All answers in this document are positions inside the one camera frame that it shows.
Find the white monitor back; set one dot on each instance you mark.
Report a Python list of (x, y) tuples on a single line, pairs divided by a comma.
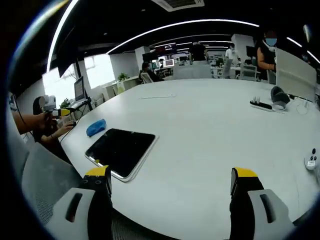
[(295, 75)]

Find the person's left hand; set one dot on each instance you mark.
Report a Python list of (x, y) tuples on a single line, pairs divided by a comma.
[(48, 121)]

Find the desktop monitor on stand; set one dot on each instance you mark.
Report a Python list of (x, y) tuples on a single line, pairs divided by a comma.
[(79, 88)]

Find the green potted plant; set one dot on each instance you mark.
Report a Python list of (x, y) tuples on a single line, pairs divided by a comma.
[(122, 77)]

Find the grey headphones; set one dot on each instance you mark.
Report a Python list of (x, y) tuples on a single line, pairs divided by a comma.
[(280, 96)]

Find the black and white power strip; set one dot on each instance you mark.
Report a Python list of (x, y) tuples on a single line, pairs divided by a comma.
[(261, 105)]

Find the black computer mouse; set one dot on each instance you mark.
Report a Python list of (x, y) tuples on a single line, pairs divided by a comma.
[(72, 124)]

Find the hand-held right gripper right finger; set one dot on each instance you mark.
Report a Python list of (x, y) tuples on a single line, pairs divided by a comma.
[(243, 207)]

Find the ceiling air vent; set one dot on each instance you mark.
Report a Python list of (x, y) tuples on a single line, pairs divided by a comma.
[(180, 3)]

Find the white round button device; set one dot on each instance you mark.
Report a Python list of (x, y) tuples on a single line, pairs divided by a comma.
[(311, 160)]

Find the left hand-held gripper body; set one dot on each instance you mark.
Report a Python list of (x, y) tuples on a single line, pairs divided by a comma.
[(50, 102)]

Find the curved ceiling light strip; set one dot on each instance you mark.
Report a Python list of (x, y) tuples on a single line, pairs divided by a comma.
[(58, 30), (175, 25)]

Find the white office chair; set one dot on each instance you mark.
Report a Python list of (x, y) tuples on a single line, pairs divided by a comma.
[(248, 72)]

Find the grey mesh office chair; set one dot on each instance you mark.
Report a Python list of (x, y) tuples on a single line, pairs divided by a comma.
[(47, 175)]

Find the blue cleaning cloth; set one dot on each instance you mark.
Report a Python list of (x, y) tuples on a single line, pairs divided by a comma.
[(95, 127)]

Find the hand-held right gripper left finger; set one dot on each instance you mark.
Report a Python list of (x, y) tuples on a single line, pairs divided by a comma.
[(100, 207)]

